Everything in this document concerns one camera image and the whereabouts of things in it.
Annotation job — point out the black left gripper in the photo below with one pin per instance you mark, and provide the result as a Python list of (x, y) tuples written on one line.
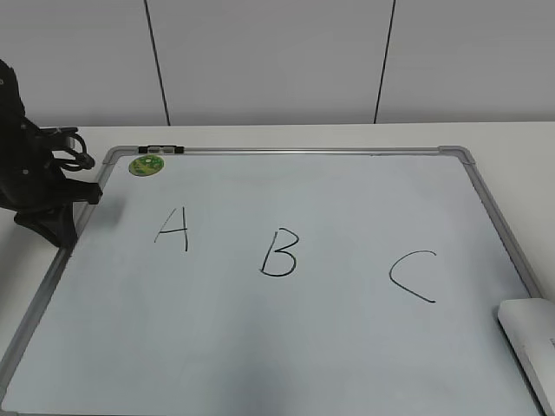
[(26, 182)]

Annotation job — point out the white rectangular eraser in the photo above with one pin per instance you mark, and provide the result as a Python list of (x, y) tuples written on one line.
[(529, 327)]

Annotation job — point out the green round magnet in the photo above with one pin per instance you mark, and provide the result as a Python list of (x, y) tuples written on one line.
[(145, 166)]

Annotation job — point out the black and grey board clip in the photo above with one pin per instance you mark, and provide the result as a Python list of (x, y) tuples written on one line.
[(161, 150)]

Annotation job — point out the grey-framed whiteboard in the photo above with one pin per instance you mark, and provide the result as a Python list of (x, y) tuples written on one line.
[(268, 282)]

